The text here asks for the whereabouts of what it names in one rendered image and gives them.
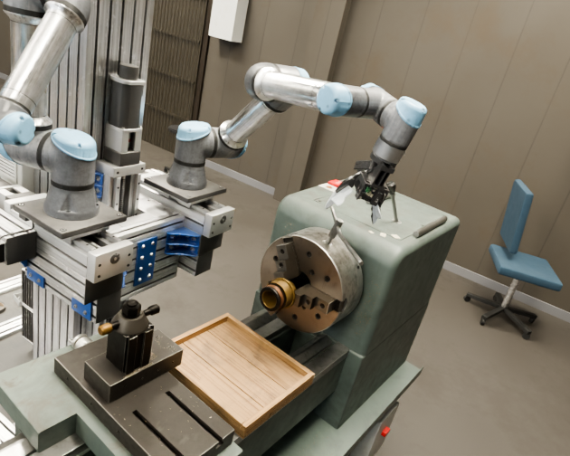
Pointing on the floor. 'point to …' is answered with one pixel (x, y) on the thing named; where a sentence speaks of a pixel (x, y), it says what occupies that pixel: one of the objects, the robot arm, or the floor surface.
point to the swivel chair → (517, 261)
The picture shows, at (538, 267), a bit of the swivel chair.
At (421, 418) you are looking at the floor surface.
